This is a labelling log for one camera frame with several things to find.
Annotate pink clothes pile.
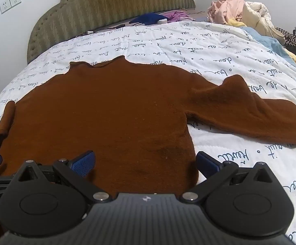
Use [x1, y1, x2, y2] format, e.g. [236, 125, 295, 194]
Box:
[207, 0, 248, 24]

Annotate dark blue cloth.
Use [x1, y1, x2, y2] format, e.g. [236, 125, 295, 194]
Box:
[129, 13, 168, 26]

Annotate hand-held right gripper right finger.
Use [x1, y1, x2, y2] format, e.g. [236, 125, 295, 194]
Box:
[181, 151, 279, 205]

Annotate light blue cloth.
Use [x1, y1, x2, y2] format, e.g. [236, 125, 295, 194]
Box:
[240, 27, 292, 58]

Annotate white script-printed blanket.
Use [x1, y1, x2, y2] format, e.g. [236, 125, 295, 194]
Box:
[0, 20, 296, 245]

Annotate zigzag patterned cloth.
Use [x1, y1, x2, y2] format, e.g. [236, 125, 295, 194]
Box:
[275, 27, 296, 48]

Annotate cream padded jacket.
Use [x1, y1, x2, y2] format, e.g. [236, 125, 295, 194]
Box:
[242, 1, 286, 45]

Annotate purple cloth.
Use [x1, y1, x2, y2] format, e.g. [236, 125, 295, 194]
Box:
[163, 10, 190, 22]

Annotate brown knit sweater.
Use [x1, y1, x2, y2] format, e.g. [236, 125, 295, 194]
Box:
[0, 55, 296, 235]

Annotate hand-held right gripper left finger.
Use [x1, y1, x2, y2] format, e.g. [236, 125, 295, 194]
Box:
[12, 150, 112, 204]

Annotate beige striped curtain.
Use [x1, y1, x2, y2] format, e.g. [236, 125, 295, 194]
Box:
[27, 0, 196, 64]

